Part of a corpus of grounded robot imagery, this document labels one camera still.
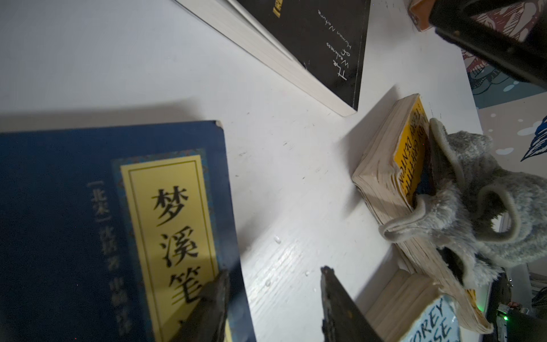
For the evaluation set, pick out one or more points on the blue book yellow label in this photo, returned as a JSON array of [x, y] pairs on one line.
[[109, 234]]

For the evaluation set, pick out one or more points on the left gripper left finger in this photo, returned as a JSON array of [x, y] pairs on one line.
[[207, 322]]

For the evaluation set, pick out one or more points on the grey striped cloth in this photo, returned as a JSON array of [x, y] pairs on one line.
[[490, 218]]

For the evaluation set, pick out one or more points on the yellow orange treehouse book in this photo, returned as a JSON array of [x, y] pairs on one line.
[[388, 176]]

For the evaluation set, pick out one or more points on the brown spice jar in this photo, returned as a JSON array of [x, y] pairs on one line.
[[419, 11]]

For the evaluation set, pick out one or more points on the colourful treehouse book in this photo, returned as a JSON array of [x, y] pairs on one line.
[[412, 308]]

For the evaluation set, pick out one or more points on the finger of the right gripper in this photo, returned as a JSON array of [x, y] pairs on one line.
[[525, 61]]

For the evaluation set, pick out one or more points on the black book with face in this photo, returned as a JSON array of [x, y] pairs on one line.
[[318, 46]]

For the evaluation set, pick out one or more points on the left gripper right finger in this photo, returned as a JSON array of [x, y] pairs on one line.
[[342, 319]]

